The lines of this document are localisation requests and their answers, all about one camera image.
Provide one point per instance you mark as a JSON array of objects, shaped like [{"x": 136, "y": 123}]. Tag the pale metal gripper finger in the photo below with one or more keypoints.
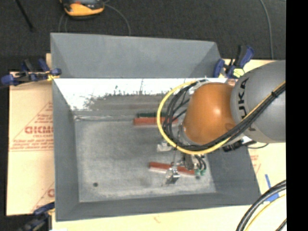
[
  {"x": 164, "y": 148},
  {"x": 173, "y": 173}
]

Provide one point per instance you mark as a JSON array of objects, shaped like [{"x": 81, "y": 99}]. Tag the red-brown flat block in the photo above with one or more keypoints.
[
  {"x": 146, "y": 122},
  {"x": 158, "y": 166}
]

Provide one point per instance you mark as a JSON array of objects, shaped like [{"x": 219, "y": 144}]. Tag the dark green flat block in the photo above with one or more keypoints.
[{"x": 148, "y": 115}]

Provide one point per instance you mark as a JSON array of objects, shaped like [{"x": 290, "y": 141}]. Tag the grey metal bin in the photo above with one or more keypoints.
[{"x": 115, "y": 153}]

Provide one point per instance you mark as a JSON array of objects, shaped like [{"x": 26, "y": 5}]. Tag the brown cardboard board red print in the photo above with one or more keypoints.
[{"x": 29, "y": 153}]

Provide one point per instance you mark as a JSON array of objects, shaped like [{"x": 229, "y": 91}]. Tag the black cylinder on white bracket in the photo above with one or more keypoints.
[{"x": 232, "y": 147}]

